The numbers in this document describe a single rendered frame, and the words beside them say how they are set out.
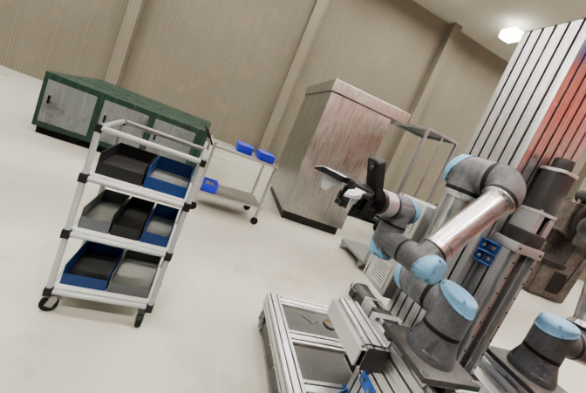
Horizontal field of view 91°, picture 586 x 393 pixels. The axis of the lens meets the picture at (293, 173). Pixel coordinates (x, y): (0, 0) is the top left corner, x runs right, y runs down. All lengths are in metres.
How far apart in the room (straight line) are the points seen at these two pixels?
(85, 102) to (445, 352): 4.56
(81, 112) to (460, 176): 4.47
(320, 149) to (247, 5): 6.03
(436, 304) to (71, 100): 4.57
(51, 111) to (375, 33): 8.63
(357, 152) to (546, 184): 3.50
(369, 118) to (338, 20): 5.82
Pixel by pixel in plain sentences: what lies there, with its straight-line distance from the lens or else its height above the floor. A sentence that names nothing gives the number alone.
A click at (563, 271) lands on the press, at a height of 0.74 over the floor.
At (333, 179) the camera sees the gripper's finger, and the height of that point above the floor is 1.23.
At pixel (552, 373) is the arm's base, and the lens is 1.53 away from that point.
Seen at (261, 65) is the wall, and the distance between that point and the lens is 9.21.
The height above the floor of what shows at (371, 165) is 1.30.
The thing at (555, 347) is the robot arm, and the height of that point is 0.96.
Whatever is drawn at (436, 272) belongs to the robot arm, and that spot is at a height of 1.12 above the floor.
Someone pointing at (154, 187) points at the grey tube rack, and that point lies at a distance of 1.62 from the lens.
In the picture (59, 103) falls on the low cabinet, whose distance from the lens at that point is 4.87.
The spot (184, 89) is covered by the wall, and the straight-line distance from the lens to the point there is 9.17.
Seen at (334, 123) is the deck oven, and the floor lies 1.64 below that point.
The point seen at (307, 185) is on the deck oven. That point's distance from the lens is 4.43.
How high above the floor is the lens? 1.31
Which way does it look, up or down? 8 degrees down
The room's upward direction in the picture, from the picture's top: 23 degrees clockwise
